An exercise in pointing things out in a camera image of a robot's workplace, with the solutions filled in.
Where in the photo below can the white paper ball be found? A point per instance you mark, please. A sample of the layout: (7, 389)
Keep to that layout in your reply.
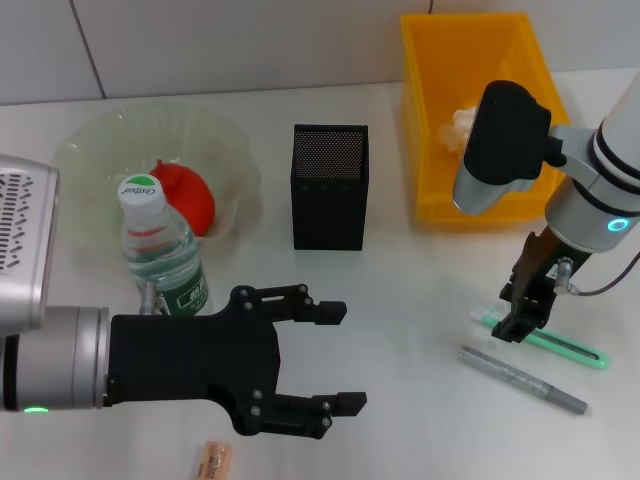
(457, 132)

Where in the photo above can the clear green-label water bottle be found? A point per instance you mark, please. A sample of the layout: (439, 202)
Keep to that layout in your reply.
(165, 260)

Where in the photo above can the small tan wrapped candy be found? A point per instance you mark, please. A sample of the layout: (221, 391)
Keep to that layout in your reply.
(216, 460)

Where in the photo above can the mint green utility knife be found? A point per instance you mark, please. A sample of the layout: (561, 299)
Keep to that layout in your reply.
(575, 347)

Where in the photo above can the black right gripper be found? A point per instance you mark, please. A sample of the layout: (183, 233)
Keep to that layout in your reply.
(550, 265)

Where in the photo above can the grey marker pen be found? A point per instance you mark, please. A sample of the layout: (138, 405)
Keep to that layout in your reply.
(525, 380)

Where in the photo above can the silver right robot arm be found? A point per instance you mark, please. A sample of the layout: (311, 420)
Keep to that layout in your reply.
(505, 130)

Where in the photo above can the clear wavy glass fruit plate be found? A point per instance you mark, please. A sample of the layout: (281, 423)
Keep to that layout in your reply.
(100, 140)

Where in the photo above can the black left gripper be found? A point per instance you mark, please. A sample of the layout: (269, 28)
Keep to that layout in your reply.
(190, 360)

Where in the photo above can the yellow plastic bin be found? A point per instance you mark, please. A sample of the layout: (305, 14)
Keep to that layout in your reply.
(435, 60)

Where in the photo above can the black mesh pen holder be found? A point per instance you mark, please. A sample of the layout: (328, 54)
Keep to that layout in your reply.
(327, 220)

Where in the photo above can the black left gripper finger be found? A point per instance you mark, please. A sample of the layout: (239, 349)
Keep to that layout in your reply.
(350, 404)

